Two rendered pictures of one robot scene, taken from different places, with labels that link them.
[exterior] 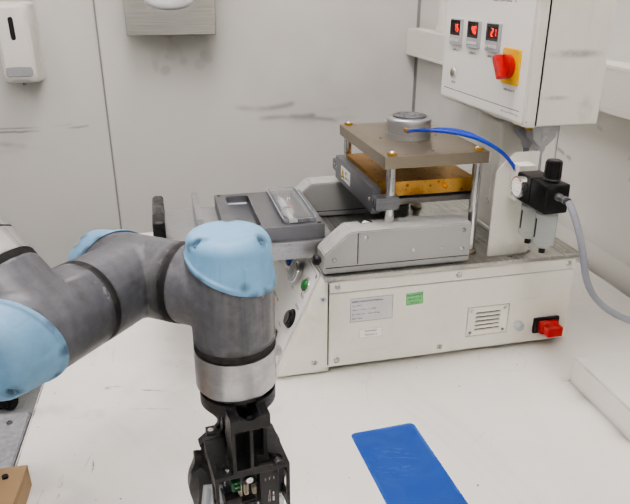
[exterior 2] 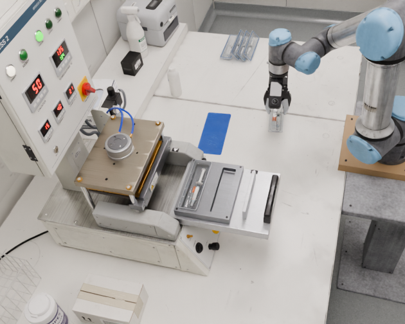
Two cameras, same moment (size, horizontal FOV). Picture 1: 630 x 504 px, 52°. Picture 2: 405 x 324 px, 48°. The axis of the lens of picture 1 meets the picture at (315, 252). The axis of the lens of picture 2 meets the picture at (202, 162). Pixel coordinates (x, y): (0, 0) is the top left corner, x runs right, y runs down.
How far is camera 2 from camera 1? 1.98 m
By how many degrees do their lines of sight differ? 102
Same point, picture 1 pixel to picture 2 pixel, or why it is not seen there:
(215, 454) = (285, 80)
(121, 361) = (298, 232)
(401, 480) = (217, 134)
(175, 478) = (287, 157)
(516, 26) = (77, 71)
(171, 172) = not seen: outside the picture
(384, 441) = (211, 148)
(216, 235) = (283, 31)
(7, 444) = (349, 193)
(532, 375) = not seen: hidden behind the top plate
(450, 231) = not seen: hidden behind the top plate
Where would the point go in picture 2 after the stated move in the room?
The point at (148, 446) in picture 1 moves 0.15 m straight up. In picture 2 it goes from (294, 173) to (296, 146)
